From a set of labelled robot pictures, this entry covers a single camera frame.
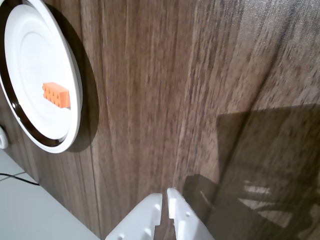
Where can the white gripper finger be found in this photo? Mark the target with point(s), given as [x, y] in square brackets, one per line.
[183, 220]
[140, 217]

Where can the orange lego block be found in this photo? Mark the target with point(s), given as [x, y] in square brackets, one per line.
[53, 92]

